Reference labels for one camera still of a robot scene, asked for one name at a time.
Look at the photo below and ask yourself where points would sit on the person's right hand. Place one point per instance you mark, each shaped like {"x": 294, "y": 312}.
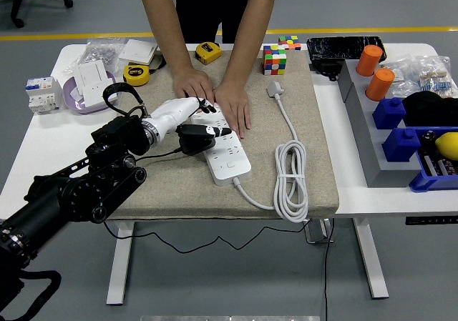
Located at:
{"x": 193, "y": 83}

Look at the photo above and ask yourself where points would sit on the person's left hand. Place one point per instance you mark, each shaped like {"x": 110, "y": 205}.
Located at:
{"x": 234, "y": 103}

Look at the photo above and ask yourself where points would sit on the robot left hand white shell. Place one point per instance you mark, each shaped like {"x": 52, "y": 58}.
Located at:
{"x": 171, "y": 115}

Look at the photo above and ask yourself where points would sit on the black plug adapter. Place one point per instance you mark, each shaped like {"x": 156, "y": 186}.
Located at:
{"x": 197, "y": 146}

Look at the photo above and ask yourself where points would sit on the white power strip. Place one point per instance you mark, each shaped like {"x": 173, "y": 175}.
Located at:
{"x": 229, "y": 156}

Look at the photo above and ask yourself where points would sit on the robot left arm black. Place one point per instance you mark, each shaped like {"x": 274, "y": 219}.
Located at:
{"x": 107, "y": 146}

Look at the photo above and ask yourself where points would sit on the person's right forearm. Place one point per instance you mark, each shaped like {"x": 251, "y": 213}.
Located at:
{"x": 166, "y": 24}

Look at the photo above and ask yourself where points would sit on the person's left forearm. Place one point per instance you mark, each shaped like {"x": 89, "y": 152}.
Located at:
{"x": 250, "y": 31}

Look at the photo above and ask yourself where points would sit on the yellow tape measure square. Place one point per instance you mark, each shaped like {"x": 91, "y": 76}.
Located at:
{"x": 208, "y": 53}

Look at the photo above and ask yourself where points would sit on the yellow tape measure round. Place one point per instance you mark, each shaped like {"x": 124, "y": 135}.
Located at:
{"x": 136, "y": 75}

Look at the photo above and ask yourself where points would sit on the large Rubik's cube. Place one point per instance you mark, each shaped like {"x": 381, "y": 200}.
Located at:
{"x": 275, "y": 60}

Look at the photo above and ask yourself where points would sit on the grey-brown mat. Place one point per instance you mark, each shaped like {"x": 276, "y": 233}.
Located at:
{"x": 186, "y": 192}

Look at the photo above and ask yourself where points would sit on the person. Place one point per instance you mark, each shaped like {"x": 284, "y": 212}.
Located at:
{"x": 211, "y": 6}

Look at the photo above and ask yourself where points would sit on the small Rubik's cube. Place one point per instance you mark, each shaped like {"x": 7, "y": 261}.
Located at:
{"x": 289, "y": 43}

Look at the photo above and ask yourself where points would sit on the purple bowl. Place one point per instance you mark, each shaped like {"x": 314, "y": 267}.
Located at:
{"x": 86, "y": 110}

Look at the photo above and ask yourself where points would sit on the clear bag of screws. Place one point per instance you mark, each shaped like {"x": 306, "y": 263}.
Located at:
{"x": 100, "y": 51}

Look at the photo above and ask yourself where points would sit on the glossy black tray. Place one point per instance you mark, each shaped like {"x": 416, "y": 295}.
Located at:
{"x": 336, "y": 47}

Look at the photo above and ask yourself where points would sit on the white circuit breaker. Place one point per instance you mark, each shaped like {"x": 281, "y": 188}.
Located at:
{"x": 42, "y": 96}

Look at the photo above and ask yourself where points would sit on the orange cylinder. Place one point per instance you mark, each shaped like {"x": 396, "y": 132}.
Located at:
{"x": 380, "y": 85}
{"x": 369, "y": 60}

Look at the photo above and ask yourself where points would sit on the blue block with knob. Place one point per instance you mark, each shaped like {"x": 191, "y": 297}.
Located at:
{"x": 400, "y": 146}
{"x": 389, "y": 114}

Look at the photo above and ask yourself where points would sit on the grey stepped block holder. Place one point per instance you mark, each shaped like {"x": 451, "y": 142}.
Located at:
{"x": 379, "y": 171}

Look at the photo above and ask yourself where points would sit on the clear bag of small parts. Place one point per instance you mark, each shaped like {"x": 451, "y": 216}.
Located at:
{"x": 402, "y": 72}

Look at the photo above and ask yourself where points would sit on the white table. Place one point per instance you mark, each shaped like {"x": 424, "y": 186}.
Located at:
{"x": 393, "y": 203}

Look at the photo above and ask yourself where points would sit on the black cloth bundle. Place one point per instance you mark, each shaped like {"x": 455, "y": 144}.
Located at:
{"x": 429, "y": 110}

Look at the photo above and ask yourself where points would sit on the dark round knob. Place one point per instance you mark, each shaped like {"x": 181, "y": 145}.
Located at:
{"x": 428, "y": 137}

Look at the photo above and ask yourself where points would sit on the clear bag of resistors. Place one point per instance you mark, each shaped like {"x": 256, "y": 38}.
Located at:
{"x": 436, "y": 78}

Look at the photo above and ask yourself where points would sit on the blue plastic bin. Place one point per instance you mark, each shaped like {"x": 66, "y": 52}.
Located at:
{"x": 429, "y": 185}

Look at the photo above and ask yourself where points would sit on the dark brown tubes pack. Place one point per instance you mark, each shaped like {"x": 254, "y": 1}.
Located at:
{"x": 440, "y": 165}

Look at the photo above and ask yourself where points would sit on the yellow lemon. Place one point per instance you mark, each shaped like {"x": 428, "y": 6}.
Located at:
{"x": 448, "y": 145}

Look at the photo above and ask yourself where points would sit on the black table control panel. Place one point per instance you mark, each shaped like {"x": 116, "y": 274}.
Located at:
{"x": 431, "y": 220}

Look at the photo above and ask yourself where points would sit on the white switch plate box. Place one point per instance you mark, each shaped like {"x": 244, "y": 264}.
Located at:
{"x": 137, "y": 51}

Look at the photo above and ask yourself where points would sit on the white wall socket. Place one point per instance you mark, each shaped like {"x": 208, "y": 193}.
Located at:
{"x": 93, "y": 94}

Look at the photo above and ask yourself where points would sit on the white switch panel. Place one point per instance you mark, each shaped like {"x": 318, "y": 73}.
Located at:
{"x": 91, "y": 72}

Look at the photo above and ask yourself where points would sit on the metal bracket under table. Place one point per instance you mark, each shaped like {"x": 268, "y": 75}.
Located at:
{"x": 316, "y": 233}

